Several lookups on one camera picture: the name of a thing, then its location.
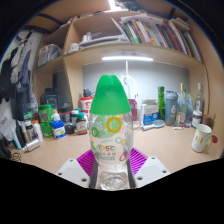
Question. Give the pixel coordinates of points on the white desk lamp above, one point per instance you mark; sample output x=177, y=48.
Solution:
x=127, y=58

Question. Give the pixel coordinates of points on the white bottle with orange cap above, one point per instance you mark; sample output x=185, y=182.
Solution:
x=38, y=131

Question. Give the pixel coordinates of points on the jar with white lid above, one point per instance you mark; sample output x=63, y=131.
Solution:
x=196, y=119

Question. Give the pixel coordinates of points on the clear bottle with green cap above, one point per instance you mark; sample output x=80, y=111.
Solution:
x=110, y=100

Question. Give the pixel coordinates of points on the light blue hairbrush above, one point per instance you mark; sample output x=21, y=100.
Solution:
x=155, y=125

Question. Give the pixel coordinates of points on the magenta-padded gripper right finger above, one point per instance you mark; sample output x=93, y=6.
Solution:
x=151, y=168

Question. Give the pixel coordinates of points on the red and white canister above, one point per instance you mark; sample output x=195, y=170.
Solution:
x=85, y=105

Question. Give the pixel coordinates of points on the green canister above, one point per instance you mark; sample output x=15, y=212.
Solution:
x=45, y=116

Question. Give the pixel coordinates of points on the clear glass bottle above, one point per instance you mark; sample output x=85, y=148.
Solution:
x=199, y=100

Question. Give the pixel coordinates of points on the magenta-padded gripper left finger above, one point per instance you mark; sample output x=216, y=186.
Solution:
x=71, y=170

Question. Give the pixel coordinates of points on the green glass bottle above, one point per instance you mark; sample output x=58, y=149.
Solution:
x=161, y=103

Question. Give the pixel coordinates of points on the blue and white bottle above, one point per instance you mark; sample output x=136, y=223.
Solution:
x=58, y=129

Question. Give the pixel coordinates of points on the hanging clothes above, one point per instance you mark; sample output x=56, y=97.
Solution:
x=20, y=76

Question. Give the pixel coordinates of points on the wooden shelf unit with books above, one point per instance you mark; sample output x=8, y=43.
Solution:
x=83, y=55

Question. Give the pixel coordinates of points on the dark supplement jar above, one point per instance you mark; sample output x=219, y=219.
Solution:
x=81, y=125

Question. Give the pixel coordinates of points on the blue and white box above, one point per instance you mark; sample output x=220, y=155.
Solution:
x=149, y=113

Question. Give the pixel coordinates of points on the pink pen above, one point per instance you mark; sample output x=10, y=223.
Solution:
x=181, y=126

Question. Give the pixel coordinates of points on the brown cup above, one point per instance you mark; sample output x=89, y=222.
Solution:
x=208, y=120

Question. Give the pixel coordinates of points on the black device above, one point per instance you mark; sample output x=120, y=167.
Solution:
x=50, y=98

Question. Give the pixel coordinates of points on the silver tube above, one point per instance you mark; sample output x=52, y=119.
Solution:
x=30, y=145

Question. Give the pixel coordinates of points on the clear bottle with yellow cap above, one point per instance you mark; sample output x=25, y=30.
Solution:
x=183, y=103

